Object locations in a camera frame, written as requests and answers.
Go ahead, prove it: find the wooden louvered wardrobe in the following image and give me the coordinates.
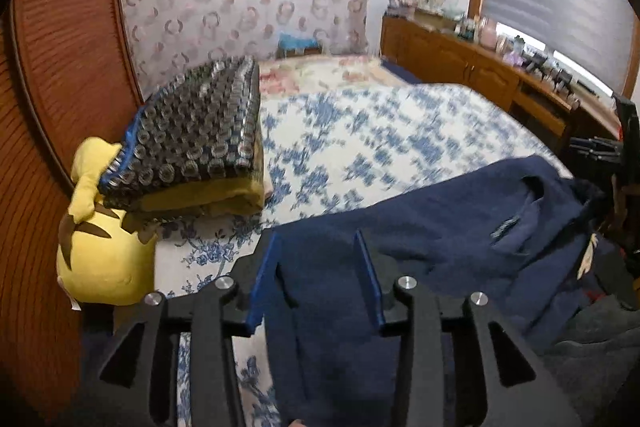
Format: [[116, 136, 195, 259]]
[[0, 0, 146, 418]]

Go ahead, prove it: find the black device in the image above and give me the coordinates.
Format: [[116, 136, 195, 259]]
[[550, 67, 576, 92], [522, 52, 548, 75]]

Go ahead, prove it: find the pink floral bedspread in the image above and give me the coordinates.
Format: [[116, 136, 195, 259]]
[[259, 54, 426, 95]]

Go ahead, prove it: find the wooden cabinet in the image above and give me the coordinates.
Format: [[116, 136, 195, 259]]
[[381, 14, 621, 152]]

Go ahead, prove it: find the open cardboard box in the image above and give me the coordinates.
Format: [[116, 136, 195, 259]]
[[415, 7, 461, 32]]

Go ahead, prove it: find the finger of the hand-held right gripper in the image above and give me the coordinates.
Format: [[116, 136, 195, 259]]
[[570, 136, 622, 160]]

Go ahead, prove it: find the cardboard box with blue cloth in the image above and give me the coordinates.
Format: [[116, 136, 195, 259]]
[[276, 32, 321, 58]]

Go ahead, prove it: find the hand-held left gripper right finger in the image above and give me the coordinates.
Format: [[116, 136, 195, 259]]
[[354, 229, 583, 427]]

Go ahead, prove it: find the yellow plush toy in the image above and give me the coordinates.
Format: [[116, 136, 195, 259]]
[[56, 137, 158, 305]]

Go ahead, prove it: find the blue floral white sheet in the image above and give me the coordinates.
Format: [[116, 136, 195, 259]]
[[152, 84, 573, 427]]

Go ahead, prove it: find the navy printed T-shirt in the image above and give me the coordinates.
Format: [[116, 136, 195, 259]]
[[265, 154, 626, 427]]

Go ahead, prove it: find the person's right forearm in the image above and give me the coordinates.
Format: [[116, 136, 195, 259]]
[[542, 292, 640, 427]]

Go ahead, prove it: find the black ring-patterned folded blanket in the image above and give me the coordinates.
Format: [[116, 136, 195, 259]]
[[97, 56, 263, 210]]

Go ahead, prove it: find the yellow folded blanket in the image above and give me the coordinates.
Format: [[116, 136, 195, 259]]
[[122, 177, 266, 223]]

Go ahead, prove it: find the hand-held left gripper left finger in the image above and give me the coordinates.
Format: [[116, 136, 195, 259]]
[[80, 234, 281, 427]]

